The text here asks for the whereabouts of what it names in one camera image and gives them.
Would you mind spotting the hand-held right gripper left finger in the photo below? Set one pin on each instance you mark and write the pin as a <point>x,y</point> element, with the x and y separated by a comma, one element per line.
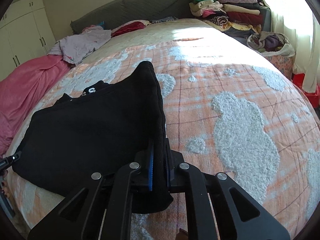
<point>150,165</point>

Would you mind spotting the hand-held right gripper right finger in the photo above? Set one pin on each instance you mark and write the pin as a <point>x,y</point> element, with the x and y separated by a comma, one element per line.
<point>172,165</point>

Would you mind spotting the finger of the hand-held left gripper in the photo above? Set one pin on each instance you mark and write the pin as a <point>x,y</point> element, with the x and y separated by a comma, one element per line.
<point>13,158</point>

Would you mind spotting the black sweater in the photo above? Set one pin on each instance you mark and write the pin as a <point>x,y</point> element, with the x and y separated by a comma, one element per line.
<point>87,130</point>

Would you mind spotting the white bag of clothes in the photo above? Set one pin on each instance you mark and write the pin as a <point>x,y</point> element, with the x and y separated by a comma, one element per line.
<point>272,41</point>

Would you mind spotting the stack of folded clothes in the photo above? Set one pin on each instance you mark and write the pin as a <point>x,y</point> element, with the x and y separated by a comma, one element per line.
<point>237,12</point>

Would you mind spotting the person's left hand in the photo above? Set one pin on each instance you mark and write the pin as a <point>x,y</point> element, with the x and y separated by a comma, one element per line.
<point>4,185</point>

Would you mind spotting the person's right hand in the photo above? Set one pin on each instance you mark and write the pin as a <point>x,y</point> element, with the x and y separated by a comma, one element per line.
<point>182,236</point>

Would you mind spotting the pink blanket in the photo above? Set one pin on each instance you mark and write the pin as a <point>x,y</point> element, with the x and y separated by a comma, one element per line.
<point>30,85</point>

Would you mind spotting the peach patterned bed blanket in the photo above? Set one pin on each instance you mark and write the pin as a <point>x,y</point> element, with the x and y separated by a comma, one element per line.
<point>225,92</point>

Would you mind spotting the white wardrobe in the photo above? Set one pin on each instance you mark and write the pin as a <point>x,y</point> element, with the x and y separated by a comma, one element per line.
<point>22,35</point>

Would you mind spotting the lavender garment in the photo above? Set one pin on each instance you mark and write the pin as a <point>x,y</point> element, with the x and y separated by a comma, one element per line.
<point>82,41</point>

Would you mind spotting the red pillow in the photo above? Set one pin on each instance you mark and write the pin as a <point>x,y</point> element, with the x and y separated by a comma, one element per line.
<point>127,27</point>

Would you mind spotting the dark patterned pillow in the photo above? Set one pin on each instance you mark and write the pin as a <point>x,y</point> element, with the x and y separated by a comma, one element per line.
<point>163,20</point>

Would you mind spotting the floral storage box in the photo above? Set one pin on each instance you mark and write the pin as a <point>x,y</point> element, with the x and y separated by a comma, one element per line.
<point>280,65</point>

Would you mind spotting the teal cloth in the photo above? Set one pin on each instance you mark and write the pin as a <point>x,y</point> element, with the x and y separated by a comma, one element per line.
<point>100,25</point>

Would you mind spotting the red plastic bag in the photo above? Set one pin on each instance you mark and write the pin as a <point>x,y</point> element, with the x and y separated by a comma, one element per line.
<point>298,80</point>

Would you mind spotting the grey padded headboard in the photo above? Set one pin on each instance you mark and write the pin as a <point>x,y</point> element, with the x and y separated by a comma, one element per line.
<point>140,7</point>

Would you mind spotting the grey bedside cabinet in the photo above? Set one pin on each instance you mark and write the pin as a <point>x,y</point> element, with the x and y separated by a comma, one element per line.
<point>265,20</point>

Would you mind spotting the cream curtain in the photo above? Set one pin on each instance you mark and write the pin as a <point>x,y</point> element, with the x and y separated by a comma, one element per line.
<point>287,17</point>

